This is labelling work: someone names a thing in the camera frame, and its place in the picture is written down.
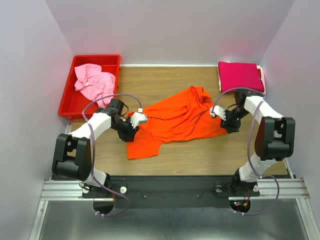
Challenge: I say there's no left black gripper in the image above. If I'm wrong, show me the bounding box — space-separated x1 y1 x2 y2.
112 116 140 143

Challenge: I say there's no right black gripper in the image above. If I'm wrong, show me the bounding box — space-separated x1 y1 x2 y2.
219 106 250 134

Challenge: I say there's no orange t shirt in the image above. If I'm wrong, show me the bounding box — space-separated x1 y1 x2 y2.
126 86 227 160

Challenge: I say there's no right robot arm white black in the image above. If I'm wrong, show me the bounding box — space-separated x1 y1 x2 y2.
210 88 296 196

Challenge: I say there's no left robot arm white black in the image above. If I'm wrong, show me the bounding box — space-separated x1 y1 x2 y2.
51 98 148 197

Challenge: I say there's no folded magenta t shirt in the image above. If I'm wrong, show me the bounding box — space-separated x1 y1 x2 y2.
217 61 266 94

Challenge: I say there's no folded light pink shirt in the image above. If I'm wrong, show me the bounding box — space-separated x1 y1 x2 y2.
257 65 266 95

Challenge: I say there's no red plastic bin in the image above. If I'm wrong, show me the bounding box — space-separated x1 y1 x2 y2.
58 54 121 120

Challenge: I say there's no pink t shirt in bin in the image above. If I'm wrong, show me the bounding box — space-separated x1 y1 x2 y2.
74 63 116 101

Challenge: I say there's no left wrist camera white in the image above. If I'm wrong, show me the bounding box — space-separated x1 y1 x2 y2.
129 108 148 129

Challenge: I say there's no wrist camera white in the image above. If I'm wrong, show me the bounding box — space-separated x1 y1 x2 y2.
129 108 148 129
209 105 226 121

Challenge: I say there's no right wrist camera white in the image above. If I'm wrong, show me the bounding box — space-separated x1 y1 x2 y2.
209 105 226 121

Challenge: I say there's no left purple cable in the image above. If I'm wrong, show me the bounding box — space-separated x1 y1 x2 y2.
81 93 144 218

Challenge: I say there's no purple cable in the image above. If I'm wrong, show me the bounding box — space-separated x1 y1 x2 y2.
211 87 281 216
81 93 144 218

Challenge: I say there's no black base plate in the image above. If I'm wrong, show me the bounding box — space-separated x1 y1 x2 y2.
81 175 260 210

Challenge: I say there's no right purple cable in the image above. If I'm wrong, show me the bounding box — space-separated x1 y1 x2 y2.
211 87 281 216

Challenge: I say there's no aluminium rail frame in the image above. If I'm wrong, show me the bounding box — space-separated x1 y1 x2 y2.
29 119 320 240

